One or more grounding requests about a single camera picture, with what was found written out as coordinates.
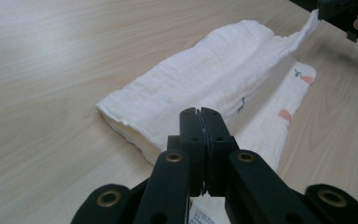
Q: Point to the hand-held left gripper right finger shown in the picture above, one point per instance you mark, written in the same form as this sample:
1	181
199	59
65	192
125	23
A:
219	137

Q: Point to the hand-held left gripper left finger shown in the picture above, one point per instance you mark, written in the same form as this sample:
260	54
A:
190	137

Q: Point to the white muslin towel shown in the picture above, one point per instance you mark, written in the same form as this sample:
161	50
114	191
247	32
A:
205	71

